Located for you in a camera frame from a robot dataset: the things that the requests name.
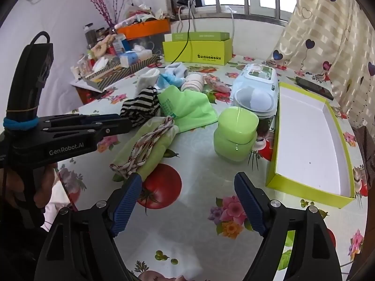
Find pile of crumpled packaging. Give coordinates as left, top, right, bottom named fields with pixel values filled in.
left=123, top=0, right=165, bottom=24

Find blue white tissue box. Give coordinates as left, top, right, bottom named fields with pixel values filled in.
left=120, top=45, right=153, bottom=68

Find blue face mask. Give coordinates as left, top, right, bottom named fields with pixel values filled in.
left=155, top=74, right=186, bottom=91

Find wet wipes pack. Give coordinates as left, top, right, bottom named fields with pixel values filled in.
left=233, top=63, right=279, bottom=94

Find lime cardboard tray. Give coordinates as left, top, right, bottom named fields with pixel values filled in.
left=265, top=82, right=355, bottom=208

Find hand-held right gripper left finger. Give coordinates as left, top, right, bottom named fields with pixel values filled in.
left=34, top=173, right=143, bottom=281

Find cream heart print curtain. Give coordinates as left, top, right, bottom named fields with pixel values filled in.
left=265, top=0, right=375, bottom=129

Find light blue sock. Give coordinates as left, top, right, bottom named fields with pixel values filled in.
left=164, top=62, right=189, bottom=78

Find black white striped sock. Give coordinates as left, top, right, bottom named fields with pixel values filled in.
left=120, top=98, right=162, bottom=128
left=138, top=86, right=161, bottom=109

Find blue white carton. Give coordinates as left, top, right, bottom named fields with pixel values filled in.
left=113, top=33, right=129, bottom=55

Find white crumpled tissue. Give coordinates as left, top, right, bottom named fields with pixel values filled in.
left=92, top=57, right=110, bottom=72

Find beige striped sock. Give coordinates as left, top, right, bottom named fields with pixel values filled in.
left=180, top=73, right=205, bottom=92

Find dark plaid cloth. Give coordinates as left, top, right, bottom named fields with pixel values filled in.
left=353, top=126, right=375, bottom=182

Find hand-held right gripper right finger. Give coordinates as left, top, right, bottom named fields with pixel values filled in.
left=234, top=172, right=343, bottom=281

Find lime cardboard box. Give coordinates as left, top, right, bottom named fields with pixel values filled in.
left=162, top=31, right=234, bottom=66

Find white cable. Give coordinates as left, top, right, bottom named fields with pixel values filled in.
left=175, top=4, right=238, bottom=40

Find clear round plastic container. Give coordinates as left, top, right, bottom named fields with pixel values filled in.
left=233, top=88, right=279, bottom=120

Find purple flower branches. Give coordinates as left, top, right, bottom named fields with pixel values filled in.
left=82, top=0, right=135, bottom=28

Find black cable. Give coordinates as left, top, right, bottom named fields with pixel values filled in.
left=155, top=0, right=197, bottom=68

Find blue elastic band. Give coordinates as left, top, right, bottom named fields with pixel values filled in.
left=3, top=117, right=40, bottom=131

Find orange box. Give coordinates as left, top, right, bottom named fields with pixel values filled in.
left=116, top=19, right=171, bottom=40

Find green plastic jar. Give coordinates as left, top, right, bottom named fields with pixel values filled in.
left=213, top=106, right=260, bottom=163

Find striped cardboard tray box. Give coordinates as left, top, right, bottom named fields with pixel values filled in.
left=70, top=55, right=160, bottom=92

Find clear plastic storage bin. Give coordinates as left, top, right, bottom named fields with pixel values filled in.
left=129, top=32, right=165, bottom=55

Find person's left hand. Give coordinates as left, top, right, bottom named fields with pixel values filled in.
left=33, top=165, right=59, bottom=210

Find dark glass jar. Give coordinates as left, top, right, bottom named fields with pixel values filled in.
left=84, top=23, right=97, bottom=49

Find black smartphone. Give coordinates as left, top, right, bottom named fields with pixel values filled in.
left=294, top=76, right=334, bottom=100

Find green cloth towel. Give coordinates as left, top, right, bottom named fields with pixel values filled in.
left=157, top=87, right=219, bottom=133

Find beige braided plush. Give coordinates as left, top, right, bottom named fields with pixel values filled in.
left=91, top=34, right=118, bottom=59

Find red box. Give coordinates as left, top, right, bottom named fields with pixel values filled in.
left=77, top=88, right=98, bottom=106

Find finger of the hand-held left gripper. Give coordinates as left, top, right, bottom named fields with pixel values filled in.
left=46, top=118, right=133, bottom=146
left=38, top=114, right=126, bottom=127

